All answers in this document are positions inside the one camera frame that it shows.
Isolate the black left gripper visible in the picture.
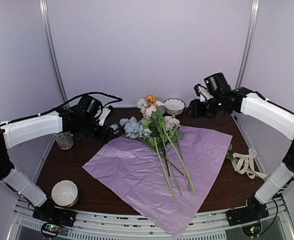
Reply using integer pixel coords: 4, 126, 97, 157
79, 116, 115, 144

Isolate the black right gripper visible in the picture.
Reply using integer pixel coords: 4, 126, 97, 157
186, 95, 230, 120

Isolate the white small blossom stem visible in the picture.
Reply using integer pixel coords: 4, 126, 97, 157
136, 97, 197, 196

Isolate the blue flower bunch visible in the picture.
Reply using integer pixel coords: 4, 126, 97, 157
109, 116, 185, 176

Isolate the pink flower bunch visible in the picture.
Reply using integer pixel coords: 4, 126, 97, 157
141, 100, 183, 200

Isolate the orange flower stem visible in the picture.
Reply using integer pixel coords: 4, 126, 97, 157
145, 94, 158, 107

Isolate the cream ribbon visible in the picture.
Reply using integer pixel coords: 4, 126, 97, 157
231, 147, 268, 180

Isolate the purple tissue paper sheet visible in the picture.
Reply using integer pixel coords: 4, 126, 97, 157
83, 126, 232, 238

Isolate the white purple flower bunch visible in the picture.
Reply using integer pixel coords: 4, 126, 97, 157
143, 113, 184, 176

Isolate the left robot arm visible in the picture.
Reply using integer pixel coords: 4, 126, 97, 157
0, 93, 114, 222

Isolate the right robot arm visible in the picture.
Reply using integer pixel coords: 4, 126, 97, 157
187, 72, 294, 221

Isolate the patterned mug yellow inside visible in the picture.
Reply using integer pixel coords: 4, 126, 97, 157
54, 131, 74, 151

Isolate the white scalloped bowl black rim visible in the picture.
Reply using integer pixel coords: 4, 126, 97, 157
164, 98, 186, 116

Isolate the plain white round bowl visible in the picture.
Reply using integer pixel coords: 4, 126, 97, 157
51, 180, 79, 208

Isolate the left round circuit board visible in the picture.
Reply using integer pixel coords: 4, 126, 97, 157
40, 222, 61, 238

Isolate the round circuit board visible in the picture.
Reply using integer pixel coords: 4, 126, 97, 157
40, 222, 61, 238
241, 223, 262, 238

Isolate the right round circuit board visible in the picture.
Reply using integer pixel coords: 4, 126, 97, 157
241, 223, 262, 238

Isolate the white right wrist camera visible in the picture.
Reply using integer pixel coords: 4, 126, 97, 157
194, 83, 212, 102

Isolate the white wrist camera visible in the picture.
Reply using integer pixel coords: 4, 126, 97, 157
194, 83, 212, 102
98, 105, 114, 126

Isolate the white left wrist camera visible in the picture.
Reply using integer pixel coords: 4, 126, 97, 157
98, 105, 114, 126

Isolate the aluminium right corner post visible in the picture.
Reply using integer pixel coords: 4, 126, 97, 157
235, 0, 260, 88

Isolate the aluminium corner post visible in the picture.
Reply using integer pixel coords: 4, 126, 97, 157
235, 0, 260, 88
39, 0, 68, 102

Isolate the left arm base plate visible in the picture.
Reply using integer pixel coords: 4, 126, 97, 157
32, 205, 77, 227

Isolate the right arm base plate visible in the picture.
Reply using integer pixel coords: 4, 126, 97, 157
226, 204, 269, 227

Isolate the aluminium left corner post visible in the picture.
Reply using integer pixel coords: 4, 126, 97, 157
39, 0, 68, 102

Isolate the aluminium front rail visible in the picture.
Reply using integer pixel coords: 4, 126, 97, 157
5, 197, 294, 240

